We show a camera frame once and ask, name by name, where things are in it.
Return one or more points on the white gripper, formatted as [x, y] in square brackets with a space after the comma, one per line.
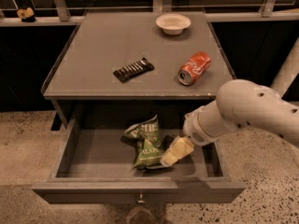
[192, 129]

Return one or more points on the green jalapeno chip bag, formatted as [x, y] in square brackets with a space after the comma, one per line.
[149, 144]

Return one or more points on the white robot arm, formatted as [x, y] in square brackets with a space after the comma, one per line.
[239, 104]

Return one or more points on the metal drawer knob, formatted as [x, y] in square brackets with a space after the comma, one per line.
[141, 200]

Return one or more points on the open grey top drawer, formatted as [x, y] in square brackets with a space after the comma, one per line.
[95, 165]

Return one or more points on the grey cabinet counter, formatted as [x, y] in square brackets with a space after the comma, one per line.
[105, 42]

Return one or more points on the red soda can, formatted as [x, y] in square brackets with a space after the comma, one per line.
[194, 68]

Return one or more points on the black snack bar wrapper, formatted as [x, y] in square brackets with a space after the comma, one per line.
[132, 70]

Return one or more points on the white paper bowl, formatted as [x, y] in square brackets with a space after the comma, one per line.
[173, 24]

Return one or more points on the small yellow black object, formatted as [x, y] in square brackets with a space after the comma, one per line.
[26, 14]

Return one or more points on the metal window railing frame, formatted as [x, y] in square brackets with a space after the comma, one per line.
[69, 12]

